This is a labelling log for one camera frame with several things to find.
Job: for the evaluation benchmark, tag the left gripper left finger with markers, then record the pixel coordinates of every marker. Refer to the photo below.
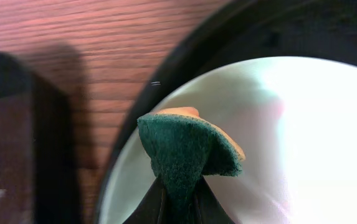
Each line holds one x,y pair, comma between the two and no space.
152,208

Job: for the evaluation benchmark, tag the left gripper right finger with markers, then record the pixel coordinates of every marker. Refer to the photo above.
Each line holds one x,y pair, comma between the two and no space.
207,209

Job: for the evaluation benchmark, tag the green yellow sponge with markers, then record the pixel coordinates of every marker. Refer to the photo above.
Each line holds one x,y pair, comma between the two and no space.
183,148

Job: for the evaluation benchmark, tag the light blue plate bottom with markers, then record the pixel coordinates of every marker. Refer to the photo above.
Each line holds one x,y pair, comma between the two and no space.
296,120

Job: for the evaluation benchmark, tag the dark rectangular tray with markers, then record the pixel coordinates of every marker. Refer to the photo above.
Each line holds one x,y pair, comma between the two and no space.
38,182

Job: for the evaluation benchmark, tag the black round tray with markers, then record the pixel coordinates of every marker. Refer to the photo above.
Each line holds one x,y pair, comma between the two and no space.
243,30

